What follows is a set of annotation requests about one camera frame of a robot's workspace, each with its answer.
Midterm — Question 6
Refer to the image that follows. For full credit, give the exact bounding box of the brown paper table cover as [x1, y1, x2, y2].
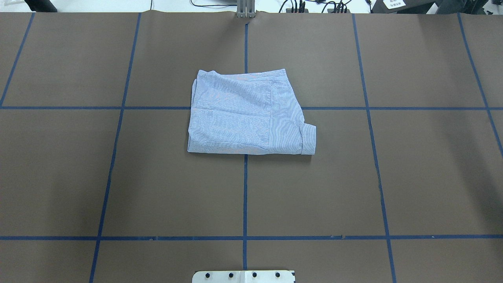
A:
[1, 11, 502, 283]

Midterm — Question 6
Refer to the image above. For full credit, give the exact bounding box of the light blue striped shirt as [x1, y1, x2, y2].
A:
[187, 69, 317, 155]

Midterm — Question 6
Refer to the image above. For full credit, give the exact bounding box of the aluminium frame post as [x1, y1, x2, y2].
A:
[237, 0, 256, 18]

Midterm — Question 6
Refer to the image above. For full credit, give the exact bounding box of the black water bottle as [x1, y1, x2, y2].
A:
[24, 0, 58, 13]

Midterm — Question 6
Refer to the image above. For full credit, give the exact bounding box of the white camera mast post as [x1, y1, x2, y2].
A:
[192, 269, 296, 283]

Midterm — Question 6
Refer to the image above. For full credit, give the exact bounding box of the black box with label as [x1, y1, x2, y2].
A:
[371, 0, 435, 14]

